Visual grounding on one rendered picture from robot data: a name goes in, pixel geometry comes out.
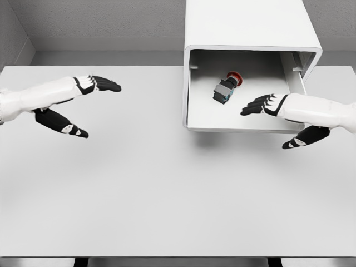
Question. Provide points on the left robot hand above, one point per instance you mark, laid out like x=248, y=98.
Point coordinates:
x=55, y=90

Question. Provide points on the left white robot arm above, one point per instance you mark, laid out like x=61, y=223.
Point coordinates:
x=9, y=104

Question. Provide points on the white cabinet drawer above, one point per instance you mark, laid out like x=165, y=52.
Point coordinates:
x=239, y=111

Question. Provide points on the white tabletop storage cabinet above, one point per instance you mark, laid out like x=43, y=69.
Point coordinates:
x=250, y=26

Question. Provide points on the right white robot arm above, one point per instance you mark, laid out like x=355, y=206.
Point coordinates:
x=347, y=116

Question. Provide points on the red button load switch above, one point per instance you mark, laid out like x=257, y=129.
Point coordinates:
x=226, y=88

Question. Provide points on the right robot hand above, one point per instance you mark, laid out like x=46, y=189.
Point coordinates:
x=303, y=109

